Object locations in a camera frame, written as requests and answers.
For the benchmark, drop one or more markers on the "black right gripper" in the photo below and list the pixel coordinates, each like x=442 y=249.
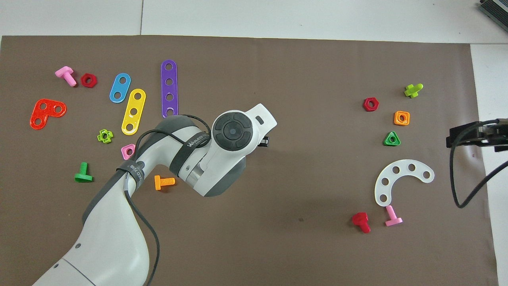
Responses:
x=484 y=135

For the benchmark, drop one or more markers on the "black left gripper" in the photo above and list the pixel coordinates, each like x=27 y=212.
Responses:
x=265 y=142

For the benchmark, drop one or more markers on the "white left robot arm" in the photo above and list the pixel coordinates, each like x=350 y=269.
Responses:
x=119 y=238

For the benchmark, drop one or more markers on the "orange square nut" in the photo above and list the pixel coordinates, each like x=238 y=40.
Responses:
x=397 y=122

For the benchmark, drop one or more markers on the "lime green cross-head screw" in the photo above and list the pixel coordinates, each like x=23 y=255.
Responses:
x=412 y=91

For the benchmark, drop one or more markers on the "green triangle nut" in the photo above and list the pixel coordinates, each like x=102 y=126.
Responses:
x=387 y=142

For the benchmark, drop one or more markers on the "red hexagon nut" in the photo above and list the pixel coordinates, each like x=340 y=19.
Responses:
x=83 y=83
x=365 y=107

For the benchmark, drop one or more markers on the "pink plastic screw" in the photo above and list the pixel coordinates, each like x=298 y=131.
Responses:
x=393 y=218
x=65 y=74

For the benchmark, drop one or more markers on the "orange plastic screw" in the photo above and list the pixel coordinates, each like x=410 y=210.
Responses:
x=162 y=182

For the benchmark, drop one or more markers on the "red plastic screw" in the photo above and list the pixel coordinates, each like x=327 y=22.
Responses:
x=362 y=221

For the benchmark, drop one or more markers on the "pink square nut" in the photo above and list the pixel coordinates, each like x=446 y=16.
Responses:
x=124 y=154

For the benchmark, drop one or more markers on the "lime green flower nut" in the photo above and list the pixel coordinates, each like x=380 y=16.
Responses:
x=101 y=139

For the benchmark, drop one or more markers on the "green plastic screw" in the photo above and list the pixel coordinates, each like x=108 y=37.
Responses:
x=83 y=174

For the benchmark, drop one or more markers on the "brown table mat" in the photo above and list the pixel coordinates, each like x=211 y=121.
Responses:
x=297 y=178

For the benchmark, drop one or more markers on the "white curved perforated plate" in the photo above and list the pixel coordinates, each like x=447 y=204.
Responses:
x=387 y=178

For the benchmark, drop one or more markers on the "purple four-hole plate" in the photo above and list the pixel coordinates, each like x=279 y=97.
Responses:
x=169 y=89

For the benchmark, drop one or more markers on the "yellow three-hole plate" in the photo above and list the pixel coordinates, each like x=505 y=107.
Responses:
x=135 y=104

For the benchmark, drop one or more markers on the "dark grey ribbed device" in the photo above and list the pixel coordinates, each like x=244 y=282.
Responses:
x=496 y=10

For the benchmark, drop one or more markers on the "blue two-hole plate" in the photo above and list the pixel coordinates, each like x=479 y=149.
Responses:
x=120 y=87

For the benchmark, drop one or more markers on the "orange heart-shaped plate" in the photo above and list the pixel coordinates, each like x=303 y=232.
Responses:
x=43 y=113

